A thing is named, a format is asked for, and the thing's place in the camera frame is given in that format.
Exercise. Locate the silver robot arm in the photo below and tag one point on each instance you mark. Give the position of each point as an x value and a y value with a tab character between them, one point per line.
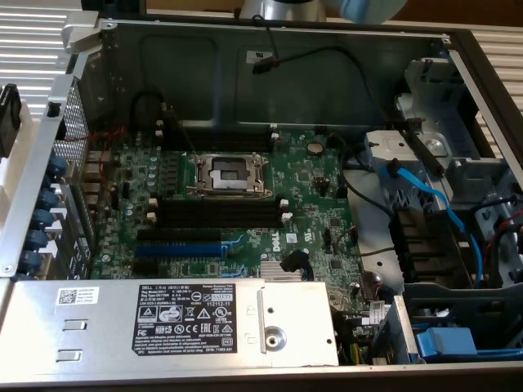
261	8

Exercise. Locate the black RAM slot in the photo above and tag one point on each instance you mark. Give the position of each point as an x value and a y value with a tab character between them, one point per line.
224	131
220	205
224	143
220	220

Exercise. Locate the metal CPU socket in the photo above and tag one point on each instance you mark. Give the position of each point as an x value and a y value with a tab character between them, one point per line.
257	171

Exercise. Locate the green Dell motherboard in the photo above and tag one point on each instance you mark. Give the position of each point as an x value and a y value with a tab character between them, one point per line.
310	196

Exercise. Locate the black motherboard power plug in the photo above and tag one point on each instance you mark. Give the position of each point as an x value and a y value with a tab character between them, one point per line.
294	259

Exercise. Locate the round coin battery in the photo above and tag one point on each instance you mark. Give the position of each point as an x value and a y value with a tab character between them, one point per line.
315	147

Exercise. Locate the silver finned chipset heatsink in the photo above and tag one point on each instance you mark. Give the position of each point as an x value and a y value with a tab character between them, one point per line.
271	271

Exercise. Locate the long black expansion slot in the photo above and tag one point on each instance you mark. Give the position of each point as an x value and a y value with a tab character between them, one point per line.
180	235

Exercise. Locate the blue expansion slot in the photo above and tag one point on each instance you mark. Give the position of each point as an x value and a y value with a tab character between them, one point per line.
180	250

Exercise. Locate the thin metal locking lever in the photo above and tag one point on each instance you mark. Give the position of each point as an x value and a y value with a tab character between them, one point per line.
184	132

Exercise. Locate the short black expansion slot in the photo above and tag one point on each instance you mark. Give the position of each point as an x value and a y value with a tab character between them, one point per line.
145	266

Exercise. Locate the grey open PC case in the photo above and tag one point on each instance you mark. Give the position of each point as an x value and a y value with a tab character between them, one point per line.
184	81

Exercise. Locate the grey metal disk bay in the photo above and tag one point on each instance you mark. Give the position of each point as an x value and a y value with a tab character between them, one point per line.
392	147

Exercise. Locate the black power supply label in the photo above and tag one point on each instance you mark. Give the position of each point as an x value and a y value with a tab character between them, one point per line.
184	318

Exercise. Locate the metal rear port stack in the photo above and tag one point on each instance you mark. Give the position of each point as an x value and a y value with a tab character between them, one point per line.
98	179

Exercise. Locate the black disk bay latch bar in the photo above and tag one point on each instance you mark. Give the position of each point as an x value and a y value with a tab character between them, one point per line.
421	146

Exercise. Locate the silver power supply unit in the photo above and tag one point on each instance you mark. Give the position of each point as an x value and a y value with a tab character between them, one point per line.
102	326

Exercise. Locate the blue card retention clip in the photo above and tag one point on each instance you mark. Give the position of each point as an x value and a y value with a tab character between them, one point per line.
49	200
57	166
38	239
32	259
44	219

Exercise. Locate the white barcode sticker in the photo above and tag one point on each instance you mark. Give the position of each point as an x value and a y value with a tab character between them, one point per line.
77	296

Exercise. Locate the blue plastic drive caddy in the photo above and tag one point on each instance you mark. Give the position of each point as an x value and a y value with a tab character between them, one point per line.
445	343

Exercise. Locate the white plastic parts rack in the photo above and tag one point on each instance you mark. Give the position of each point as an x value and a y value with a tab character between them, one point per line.
30	134

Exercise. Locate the black finned plastic bracket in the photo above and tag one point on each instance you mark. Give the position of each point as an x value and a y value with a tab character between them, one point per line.
425	245

